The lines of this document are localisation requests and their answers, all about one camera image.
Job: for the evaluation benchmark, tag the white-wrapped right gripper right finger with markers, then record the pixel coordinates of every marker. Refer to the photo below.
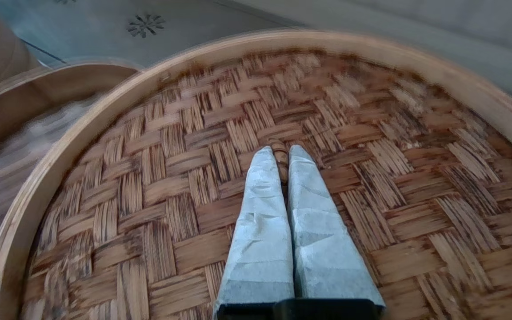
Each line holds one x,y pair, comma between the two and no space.
322,249

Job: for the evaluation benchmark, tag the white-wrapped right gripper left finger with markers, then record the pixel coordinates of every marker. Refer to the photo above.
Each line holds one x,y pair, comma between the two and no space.
260,244

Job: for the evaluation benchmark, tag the woven bamboo steamer lid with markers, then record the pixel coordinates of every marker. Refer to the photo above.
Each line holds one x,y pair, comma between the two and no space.
371,178

